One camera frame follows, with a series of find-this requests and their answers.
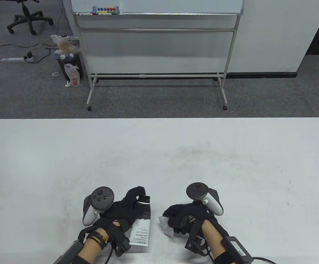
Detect person's left hand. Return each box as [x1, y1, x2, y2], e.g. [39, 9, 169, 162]
[91, 186, 146, 232]

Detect person's right hand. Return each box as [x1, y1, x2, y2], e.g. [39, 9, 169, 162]
[163, 202, 217, 237]

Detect white cotton pad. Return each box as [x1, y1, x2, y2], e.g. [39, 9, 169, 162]
[158, 216, 175, 238]

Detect white black cleansing milk tube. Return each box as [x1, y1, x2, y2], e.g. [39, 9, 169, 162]
[128, 195, 151, 246]

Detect person's right forearm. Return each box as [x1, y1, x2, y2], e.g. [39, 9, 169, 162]
[201, 220, 234, 264]

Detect person's left forearm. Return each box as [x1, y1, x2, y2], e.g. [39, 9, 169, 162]
[77, 228, 113, 264]

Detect black right forearm sensor box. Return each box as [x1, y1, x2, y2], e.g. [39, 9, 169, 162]
[220, 236, 254, 264]

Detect black left forearm sensor box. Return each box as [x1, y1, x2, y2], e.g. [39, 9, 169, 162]
[53, 240, 84, 264]

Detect grey white left hand controller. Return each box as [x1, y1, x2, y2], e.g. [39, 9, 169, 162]
[82, 187, 115, 226]

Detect grey white hand controller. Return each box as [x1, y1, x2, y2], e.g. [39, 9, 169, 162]
[186, 182, 224, 216]
[82, 187, 115, 226]

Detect grey white right hand controller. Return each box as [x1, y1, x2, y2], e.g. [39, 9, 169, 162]
[186, 182, 224, 216]

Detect clear plastic bag red contents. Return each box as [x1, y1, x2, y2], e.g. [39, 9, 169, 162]
[64, 63, 80, 87]

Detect black trash bin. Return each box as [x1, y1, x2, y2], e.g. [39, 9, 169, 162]
[55, 50, 84, 81]

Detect beige plastic bag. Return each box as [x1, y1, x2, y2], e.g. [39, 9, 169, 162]
[51, 34, 81, 55]

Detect pack of coloured magnets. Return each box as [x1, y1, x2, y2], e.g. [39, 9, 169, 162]
[92, 6, 119, 14]

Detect whiteboard on metal stand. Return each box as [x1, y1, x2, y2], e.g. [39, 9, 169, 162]
[70, 0, 244, 111]

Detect black office chair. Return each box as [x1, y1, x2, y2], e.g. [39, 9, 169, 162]
[7, 0, 54, 35]

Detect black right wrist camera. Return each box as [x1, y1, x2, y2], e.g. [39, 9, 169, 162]
[186, 217, 211, 256]

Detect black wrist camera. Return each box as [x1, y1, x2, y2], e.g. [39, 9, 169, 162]
[186, 217, 211, 256]
[110, 223, 132, 257]

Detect dark beaded bracelets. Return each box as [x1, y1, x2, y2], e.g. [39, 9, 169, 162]
[86, 230, 109, 249]

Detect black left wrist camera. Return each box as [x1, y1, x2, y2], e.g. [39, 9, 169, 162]
[110, 223, 132, 257]

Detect black glove cable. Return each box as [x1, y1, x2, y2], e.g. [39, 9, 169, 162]
[253, 257, 278, 264]

